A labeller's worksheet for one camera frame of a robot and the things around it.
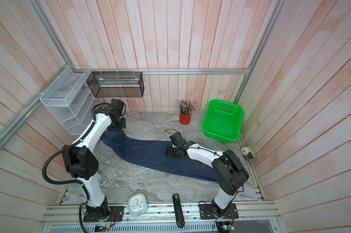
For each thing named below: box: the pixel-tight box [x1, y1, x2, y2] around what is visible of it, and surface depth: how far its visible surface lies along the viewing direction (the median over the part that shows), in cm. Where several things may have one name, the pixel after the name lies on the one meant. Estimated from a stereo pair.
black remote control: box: [172, 193, 186, 229], surface depth 74 cm
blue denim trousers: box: [99, 129, 218, 183], surface depth 93 cm
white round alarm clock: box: [127, 193, 148, 217], surface depth 76 cm
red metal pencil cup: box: [179, 111, 192, 125], surface depth 110 cm
